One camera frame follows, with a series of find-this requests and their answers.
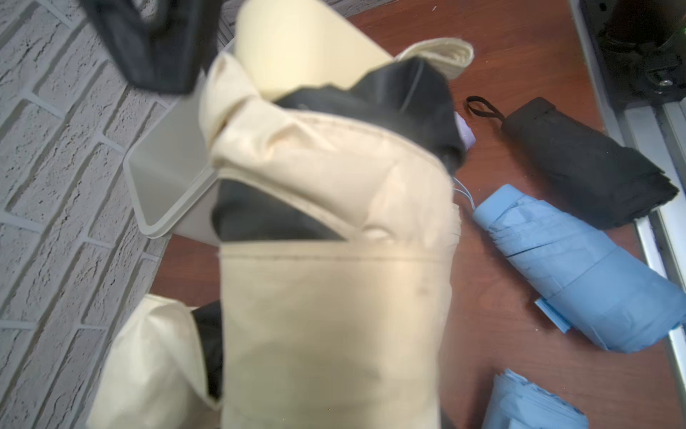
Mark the black umbrella front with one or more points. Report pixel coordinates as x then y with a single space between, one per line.
608 185

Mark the beige umbrella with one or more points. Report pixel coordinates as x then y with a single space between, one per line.
154 375
336 220

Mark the lilac folded umbrella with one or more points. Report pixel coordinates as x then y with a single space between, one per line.
465 132

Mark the light blue umbrella front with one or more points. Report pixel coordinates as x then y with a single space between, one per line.
585 281

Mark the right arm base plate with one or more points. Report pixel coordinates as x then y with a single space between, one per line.
640 47

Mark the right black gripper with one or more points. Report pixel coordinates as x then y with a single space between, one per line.
164 54

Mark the white plastic storage box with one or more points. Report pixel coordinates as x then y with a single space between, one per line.
172 186

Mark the light blue umbrella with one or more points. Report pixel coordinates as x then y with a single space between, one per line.
585 281
518 403

